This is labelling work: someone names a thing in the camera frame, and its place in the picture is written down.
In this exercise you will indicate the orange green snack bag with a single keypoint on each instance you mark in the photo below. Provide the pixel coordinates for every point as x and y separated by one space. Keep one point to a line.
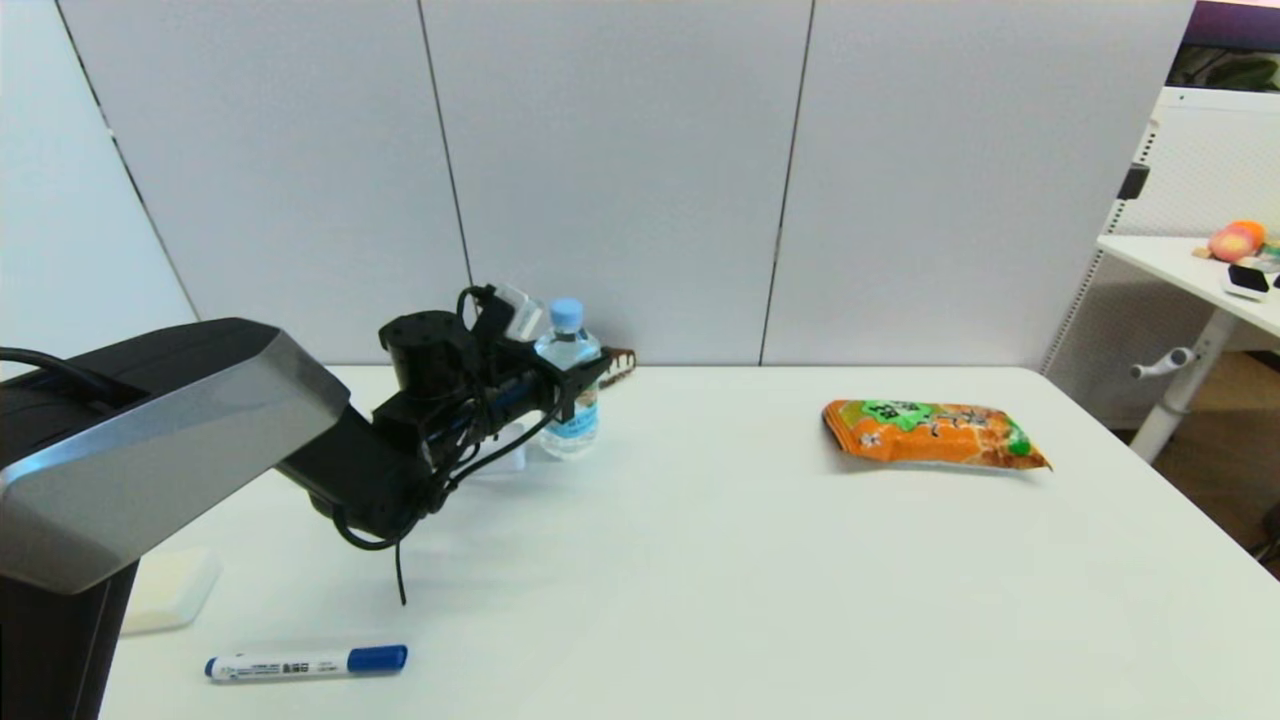
940 436

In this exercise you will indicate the white pegboard panel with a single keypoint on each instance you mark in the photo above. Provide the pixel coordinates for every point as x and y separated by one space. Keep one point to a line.
1200 160

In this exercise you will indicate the orange pink peach toy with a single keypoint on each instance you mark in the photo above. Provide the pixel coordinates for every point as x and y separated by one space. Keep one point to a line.
1234 241

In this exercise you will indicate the white power strip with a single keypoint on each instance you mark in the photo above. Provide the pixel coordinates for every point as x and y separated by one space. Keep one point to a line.
508 455

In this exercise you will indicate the dark monitor screen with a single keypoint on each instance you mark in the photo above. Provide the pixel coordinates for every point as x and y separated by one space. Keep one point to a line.
1230 50

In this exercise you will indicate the clear soda water bottle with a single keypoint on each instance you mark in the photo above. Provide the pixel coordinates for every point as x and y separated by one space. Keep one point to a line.
567 345

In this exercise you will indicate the chocolate cake slice toy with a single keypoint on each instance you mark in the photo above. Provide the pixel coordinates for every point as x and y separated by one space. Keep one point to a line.
622 366

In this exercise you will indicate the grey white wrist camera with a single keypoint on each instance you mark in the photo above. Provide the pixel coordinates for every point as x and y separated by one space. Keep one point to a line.
522 312

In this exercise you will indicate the pale yellow square sponge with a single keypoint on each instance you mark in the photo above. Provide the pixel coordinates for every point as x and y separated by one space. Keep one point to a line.
170 590

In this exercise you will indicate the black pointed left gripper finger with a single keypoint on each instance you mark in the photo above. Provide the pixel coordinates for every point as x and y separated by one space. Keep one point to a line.
585 385

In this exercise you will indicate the white side desk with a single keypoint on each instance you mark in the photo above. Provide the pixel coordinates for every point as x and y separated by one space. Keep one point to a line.
1170 260

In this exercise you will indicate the black pegboard clip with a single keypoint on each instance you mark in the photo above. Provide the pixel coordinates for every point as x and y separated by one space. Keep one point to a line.
1132 182

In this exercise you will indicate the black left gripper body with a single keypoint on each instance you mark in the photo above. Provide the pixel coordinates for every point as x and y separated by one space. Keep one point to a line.
520 395

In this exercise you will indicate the black white small device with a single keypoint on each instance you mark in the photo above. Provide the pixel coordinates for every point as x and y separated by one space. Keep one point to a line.
1246 280

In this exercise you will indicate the blue white marker pen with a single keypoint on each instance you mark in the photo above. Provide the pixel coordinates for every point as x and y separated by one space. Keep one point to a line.
300 663

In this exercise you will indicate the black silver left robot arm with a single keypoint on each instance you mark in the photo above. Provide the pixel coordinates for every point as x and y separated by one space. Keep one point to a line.
150 450

